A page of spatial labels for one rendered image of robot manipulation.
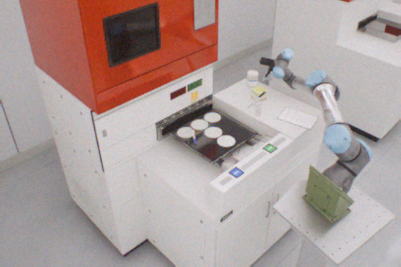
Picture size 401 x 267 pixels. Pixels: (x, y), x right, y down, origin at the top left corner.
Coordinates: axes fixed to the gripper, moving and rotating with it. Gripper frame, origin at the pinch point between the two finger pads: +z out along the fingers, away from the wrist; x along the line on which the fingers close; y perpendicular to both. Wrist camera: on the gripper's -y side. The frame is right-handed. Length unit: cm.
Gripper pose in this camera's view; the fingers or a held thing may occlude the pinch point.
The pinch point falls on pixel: (265, 71)
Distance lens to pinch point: 271.6
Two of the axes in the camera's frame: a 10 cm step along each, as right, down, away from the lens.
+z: -2.0, 2.8, 9.4
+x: 4.2, -8.4, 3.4
